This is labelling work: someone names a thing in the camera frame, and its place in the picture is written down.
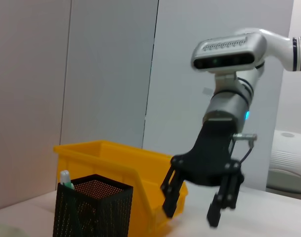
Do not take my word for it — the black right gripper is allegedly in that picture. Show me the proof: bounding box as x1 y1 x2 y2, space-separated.
160 118 245 228

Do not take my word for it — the green pen white tip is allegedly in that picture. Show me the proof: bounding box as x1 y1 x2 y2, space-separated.
60 170 75 190

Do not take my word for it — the black mesh pen holder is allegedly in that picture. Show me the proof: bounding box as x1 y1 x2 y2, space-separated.
52 174 134 237

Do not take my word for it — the yellow plastic bin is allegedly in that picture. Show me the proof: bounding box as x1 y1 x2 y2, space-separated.
53 140 189 232

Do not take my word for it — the white floor appliance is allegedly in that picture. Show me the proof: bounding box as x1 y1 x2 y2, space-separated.
265 129 301 200

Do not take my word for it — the right gripper cable with plug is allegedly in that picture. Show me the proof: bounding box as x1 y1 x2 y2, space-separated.
233 133 258 165

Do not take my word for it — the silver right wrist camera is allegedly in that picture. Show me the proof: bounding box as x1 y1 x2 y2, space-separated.
191 33 267 74

